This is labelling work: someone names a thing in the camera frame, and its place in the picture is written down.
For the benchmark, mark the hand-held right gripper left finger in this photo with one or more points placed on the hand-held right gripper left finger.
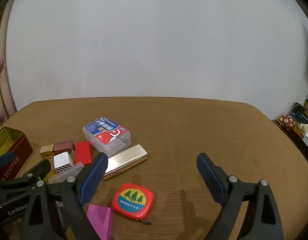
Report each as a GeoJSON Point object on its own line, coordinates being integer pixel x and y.
{"type": "Point", "coordinates": [93, 177]}

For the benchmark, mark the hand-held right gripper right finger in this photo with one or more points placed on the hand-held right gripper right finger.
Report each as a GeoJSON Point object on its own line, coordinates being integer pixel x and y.
{"type": "Point", "coordinates": [210, 177]}

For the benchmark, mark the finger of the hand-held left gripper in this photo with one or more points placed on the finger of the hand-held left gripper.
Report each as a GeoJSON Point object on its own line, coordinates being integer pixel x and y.
{"type": "Point", "coordinates": [4, 158]}
{"type": "Point", "coordinates": [38, 168]}

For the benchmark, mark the red metal tin box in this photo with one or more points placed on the red metal tin box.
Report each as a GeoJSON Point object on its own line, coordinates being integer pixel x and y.
{"type": "Point", "coordinates": [21, 152]}

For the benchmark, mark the gold cube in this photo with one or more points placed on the gold cube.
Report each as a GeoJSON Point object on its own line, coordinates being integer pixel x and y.
{"type": "Point", "coordinates": [46, 152]}

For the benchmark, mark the white block with striped side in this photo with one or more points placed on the white block with striped side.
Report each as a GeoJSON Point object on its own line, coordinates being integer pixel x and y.
{"type": "Point", "coordinates": [62, 160]}

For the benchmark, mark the clear plastic case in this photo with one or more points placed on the clear plastic case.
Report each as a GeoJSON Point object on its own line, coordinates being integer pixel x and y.
{"type": "Point", "coordinates": [68, 171]}

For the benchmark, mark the bright red block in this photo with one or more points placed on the bright red block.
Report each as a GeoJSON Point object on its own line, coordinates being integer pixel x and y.
{"type": "Point", "coordinates": [82, 153]}

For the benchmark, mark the pink block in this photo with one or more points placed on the pink block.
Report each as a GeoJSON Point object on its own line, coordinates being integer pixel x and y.
{"type": "Point", "coordinates": [100, 217]}

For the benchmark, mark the clear floss box blue label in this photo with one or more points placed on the clear floss box blue label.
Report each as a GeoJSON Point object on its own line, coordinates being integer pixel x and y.
{"type": "Point", "coordinates": [106, 135]}

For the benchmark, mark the red tape measure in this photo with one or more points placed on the red tape measure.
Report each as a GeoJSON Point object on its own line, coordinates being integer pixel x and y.
{"type": "Point", "coordinates": [132, 200]}

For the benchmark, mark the tan tablecloth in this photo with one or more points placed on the tan tablecloth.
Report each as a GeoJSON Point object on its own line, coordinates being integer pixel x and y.
{"type": "Point", "coordinates": [181, 130]}

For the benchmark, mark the patterned curtain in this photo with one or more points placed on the patterned curtain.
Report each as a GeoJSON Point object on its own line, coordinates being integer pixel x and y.
{"type": "Point", "coordinates": [1, 92]}

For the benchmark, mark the brown floral cloth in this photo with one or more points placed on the brown floral cloth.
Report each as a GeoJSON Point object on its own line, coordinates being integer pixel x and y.
{"type": "Point", "coordinates": [289, 121]}

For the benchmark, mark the paper cup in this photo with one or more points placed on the paper cup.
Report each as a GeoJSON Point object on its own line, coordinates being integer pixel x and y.
{"type": "Point", "coordinates": [304, 128]}

